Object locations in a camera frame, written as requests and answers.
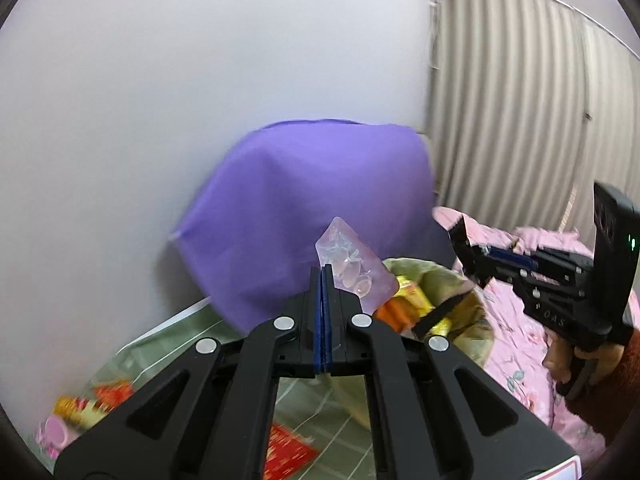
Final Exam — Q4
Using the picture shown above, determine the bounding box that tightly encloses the beige pleated curtain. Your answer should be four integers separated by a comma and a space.
427, 0, 640, 241

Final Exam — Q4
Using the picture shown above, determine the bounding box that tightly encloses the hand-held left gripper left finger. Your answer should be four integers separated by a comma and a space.
54, 266, 323, 480

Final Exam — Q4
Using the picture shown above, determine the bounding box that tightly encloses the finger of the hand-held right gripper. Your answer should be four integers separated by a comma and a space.
448, 215, 533, 291
411, 292, 476, 339

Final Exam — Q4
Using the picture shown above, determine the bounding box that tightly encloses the pink cup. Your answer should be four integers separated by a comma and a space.
37, 417, 83, 458

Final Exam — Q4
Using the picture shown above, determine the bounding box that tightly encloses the gold foil wrapper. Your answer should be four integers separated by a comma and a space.
394, 275, 463, 337

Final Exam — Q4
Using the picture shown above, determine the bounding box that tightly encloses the person's right hand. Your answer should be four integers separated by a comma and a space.
542, 335, 626, 386

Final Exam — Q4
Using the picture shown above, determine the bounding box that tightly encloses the yellow snack wrapper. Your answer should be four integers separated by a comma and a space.
54, 395, 112, 431

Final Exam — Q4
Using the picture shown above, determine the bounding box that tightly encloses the person's right forearm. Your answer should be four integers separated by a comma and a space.
565, 327, 640, 453

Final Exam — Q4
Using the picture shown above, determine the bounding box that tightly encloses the translucent yellow-green trash bag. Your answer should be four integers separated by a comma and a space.
325, 257, 496, 428

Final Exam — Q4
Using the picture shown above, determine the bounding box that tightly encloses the green checked tablecloth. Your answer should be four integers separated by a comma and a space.
35, 297, 381, 480

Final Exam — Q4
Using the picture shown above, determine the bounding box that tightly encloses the clear plastic blister bag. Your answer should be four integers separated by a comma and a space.
315, 217, 401, 316

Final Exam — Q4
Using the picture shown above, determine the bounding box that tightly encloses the red snack wrapper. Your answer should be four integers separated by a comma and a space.
94, 381, 135, 412

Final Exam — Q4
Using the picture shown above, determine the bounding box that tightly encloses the red paper packet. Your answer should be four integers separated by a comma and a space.
264, 422, 321, 480

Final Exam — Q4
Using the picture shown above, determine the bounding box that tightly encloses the orange wrapper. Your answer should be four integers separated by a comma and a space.
375, 297, 421, 333

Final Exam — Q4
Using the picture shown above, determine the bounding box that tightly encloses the pink floral blanket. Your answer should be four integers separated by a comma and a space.
432, 205, 640, 466

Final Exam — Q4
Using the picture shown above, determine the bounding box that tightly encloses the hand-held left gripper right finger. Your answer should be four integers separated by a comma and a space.
322, 264, 581, 480

